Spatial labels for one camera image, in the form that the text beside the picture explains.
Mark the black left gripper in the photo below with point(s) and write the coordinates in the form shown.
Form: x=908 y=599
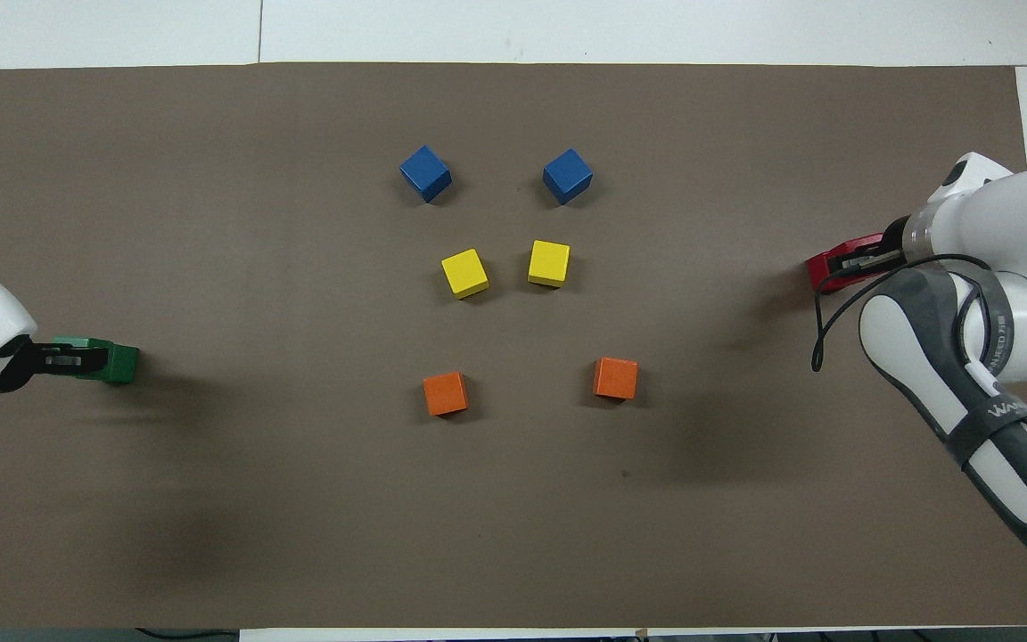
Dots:
x=41 y=359

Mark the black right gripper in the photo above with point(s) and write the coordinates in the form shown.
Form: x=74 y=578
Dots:
x=883 y=257

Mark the green wooden block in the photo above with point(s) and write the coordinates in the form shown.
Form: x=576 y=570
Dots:
x=124 y=364
x=86 y=341

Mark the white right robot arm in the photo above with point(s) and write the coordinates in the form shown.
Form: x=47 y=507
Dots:
x=1004 y=223

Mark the orange wooden block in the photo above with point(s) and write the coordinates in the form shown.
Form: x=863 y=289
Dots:
x=616 y=378
x=445 y=393

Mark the brown table mat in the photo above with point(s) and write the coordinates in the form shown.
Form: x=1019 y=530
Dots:
x=299 y=499

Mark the blue wooden block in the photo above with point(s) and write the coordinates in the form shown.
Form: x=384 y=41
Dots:
x=425 y=173
x=567 y=176

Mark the yellow wooden block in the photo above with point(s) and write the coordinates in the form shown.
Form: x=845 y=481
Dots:
x=464 y=272
x=549 y=263

